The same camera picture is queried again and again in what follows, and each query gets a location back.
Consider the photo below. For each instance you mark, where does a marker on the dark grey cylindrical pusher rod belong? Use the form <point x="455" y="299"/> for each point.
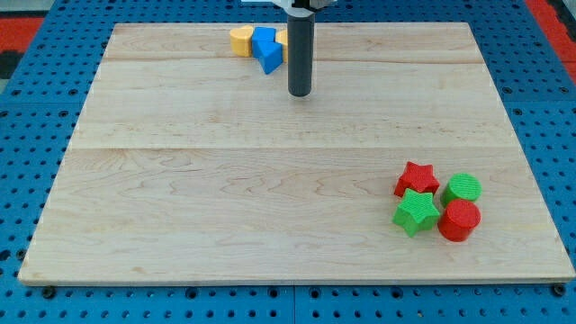
<point x="300" y="32"/>

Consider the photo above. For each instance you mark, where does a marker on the white pusher mount block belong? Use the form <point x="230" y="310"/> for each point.
<point x="294" y="6"/>

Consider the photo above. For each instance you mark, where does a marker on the blue cube block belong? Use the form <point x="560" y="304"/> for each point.
<point x="261" y="34"/>

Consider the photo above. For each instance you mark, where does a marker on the blue triangle block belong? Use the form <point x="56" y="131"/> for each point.
<point x="270" y="56"/>

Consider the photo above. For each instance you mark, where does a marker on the yellow hexagon block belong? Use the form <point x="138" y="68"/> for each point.
<point x="281" y="37"/>

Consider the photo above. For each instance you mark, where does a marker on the yellow heart block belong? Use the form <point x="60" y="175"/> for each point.
<point x="241" y="41"/>

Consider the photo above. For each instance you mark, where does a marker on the light wooden board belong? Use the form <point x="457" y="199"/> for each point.
<point x="189" y="166"/>

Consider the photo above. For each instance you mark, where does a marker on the red star block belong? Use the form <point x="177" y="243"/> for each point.
<point x="419" y="178"/>

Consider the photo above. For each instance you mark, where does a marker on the green star block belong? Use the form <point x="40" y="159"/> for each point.
<point x="416" y="212"/>

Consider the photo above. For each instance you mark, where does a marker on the green cylinder block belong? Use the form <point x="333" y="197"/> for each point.
<point x="461" y="186"/>

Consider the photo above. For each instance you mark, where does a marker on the red cylinder block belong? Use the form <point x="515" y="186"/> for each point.
<point x="459" y="220"/>

